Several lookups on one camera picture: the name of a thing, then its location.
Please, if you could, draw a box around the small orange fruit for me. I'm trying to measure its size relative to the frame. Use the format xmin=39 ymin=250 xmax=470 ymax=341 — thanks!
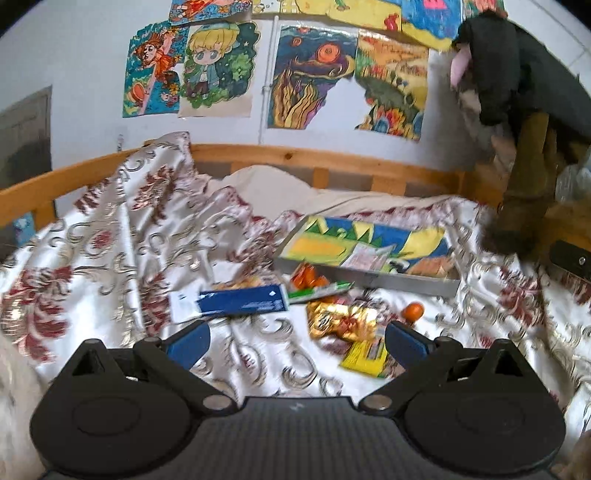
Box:
xmin=401 ymin=302 xmax=425 ymax=324

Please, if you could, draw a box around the blue snack bar packet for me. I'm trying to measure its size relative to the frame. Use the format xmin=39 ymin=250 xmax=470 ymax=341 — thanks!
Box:
xmin=168 ymin=285 xmax=290 ymax=324

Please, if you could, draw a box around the yellow snack packet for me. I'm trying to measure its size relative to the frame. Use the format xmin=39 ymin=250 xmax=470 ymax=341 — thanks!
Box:
xmin=341 ymin=339 xmax=388 ymax=378

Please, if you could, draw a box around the gold foil snack packet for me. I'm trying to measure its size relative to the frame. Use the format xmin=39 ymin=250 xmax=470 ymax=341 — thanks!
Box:
xmin=305 ymin=302 xmax=379 ymax=342

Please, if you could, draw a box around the grey tray colourful lining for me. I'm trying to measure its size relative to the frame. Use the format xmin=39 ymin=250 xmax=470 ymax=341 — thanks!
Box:
xmin=273 ymin=215 xmax=460 ymax=298

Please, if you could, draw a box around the green sausage stick packet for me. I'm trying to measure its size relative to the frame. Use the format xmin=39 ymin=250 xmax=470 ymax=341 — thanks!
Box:
xmin=287 ymin=282 xmax=353 ymax=305

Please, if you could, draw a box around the orange candy bag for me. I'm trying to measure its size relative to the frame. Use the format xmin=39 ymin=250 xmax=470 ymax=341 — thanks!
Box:
xmin=290 ymin=263 xmax=329 ymax=291

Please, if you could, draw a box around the floral satin bedspread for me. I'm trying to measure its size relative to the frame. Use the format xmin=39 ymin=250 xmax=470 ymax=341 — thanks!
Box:
xmin=0 ymin=131 xmax=591 ymax=480

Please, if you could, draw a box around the brown hanging garment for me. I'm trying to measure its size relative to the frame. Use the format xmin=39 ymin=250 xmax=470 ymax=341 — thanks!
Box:
xmin=482 ymin=112 xmax=578 ymax=256

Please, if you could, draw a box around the beige pillow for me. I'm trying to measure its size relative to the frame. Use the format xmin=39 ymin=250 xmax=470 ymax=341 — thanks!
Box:
xmin=206 ymin=165 xmax=450 ymax=219

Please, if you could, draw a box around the clear plastic bag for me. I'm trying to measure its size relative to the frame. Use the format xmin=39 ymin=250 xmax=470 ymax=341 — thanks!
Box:
xmin=555 ymin=150 xmax=591 ymax=203

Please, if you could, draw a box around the red-haired girl drawing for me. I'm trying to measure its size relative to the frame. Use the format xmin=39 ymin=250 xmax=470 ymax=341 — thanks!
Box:
xmin=122 ymin=21 xmax=188 ymax=118

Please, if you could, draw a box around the grey door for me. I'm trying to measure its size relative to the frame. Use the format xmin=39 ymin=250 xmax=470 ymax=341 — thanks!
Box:
xmin=0 ymin=86 xmax=52 ymax=189

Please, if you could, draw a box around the landscape field drawing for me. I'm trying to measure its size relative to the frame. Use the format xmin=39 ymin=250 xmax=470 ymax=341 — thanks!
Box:
xmin=355 ymin=30 xmax=429 ymax=142

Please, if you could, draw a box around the blond child drawing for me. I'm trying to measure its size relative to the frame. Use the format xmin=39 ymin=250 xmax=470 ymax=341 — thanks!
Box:
xmin=178 ymin=22 xmax=260 ymax=118

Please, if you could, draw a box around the blue swirl night drawing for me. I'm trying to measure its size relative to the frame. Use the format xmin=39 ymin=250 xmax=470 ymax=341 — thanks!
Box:
xmin=267 ymin=25 xmax=358 ymax=130

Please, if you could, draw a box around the yellow top drawing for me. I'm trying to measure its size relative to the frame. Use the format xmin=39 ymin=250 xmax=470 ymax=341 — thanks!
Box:
xmin=252 ymin=0 xmax=463 ymax=51

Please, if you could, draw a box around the top left cartoon drawing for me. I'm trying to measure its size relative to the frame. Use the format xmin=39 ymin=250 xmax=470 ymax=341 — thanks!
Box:
xmin=168 ymin=0 xmax=252 ymax=25

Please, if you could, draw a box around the wooden bed frame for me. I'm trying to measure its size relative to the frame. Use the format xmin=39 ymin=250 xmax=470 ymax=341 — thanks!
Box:
xmin=1 ymin=144 xmax=505 ymax=229

